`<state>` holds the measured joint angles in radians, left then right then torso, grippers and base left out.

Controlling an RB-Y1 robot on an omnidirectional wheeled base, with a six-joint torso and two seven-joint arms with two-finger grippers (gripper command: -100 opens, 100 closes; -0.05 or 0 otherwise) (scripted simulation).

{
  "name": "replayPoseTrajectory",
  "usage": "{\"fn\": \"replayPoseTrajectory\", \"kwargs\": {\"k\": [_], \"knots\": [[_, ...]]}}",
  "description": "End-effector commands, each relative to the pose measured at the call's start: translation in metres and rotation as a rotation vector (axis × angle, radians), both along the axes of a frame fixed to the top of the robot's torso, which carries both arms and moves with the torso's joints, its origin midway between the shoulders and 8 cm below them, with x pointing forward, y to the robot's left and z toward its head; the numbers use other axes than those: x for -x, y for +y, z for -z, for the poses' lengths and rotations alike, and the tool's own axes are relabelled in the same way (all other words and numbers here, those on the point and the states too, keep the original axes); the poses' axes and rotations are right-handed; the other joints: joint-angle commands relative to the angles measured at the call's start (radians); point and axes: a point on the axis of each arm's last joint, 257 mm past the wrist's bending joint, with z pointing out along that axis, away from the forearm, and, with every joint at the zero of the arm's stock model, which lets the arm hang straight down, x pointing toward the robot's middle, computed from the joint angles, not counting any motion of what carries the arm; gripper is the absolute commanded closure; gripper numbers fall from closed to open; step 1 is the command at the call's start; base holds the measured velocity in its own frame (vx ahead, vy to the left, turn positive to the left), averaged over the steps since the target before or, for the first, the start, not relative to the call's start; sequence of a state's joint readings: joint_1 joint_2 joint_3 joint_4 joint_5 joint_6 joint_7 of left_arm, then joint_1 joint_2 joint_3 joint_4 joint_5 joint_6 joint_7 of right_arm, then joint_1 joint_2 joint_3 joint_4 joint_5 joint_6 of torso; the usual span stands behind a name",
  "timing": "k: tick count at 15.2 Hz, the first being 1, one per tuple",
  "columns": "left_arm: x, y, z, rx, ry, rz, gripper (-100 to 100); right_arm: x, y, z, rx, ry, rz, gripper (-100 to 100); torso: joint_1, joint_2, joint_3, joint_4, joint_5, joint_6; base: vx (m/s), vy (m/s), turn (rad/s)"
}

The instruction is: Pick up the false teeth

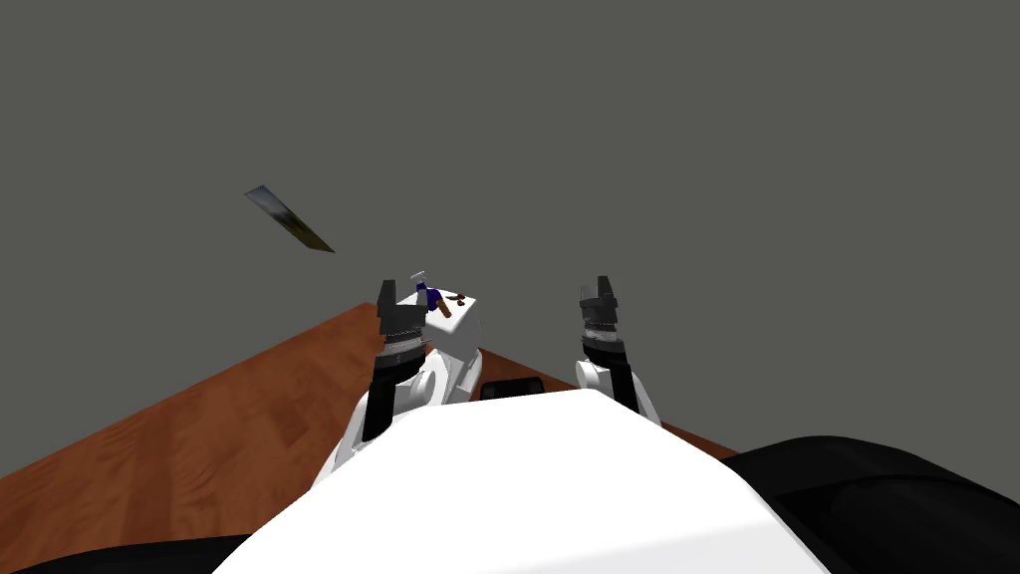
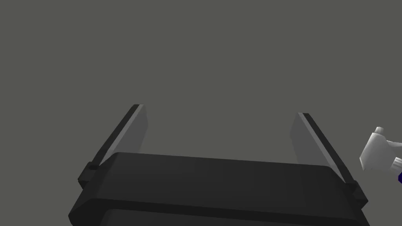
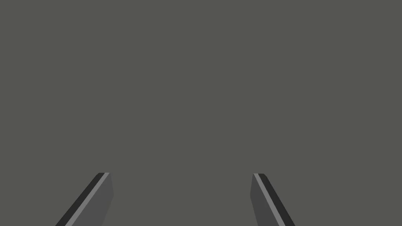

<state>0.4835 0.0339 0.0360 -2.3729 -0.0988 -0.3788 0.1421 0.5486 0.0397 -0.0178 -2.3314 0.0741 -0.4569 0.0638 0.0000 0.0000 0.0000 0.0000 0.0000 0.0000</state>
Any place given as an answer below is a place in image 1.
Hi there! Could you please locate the picture on wall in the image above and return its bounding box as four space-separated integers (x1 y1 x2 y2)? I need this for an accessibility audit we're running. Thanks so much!
243 184 337 256

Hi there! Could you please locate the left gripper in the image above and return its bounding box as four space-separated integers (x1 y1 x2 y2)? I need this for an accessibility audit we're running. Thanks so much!
376 278 428 339

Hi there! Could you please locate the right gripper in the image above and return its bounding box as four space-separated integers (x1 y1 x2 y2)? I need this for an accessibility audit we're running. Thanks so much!
579 275 620 334

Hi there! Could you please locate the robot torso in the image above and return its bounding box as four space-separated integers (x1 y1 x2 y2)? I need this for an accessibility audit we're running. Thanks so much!
210 378 835 574

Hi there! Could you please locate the white table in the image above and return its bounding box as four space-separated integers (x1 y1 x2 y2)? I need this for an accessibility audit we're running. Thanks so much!
395 290 484 400

